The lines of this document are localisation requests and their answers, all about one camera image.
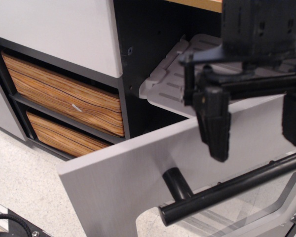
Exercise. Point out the lower wood-grain fabric bin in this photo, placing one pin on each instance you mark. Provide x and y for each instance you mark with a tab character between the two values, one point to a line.
64	138

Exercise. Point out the upper wood-grain fabric bin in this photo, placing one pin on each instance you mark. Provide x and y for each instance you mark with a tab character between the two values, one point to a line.
84	103

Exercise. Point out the black oven door handle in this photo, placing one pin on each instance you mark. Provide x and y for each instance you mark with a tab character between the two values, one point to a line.
186	203

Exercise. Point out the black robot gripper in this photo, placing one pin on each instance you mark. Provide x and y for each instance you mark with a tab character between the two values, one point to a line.
256	32

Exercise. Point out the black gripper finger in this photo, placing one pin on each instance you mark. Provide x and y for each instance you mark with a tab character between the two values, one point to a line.
211	107

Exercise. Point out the grey toy oven door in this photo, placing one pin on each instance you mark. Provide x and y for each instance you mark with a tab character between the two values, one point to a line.
111	187

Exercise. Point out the wood-grain fabric bin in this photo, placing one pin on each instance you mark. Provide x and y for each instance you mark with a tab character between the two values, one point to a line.
64	138
84	103

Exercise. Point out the grey toy kitchen cabinet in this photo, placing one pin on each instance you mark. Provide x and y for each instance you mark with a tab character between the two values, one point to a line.
115	45

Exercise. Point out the grey oven rack tray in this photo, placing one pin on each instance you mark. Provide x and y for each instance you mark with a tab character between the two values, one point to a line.
163	88

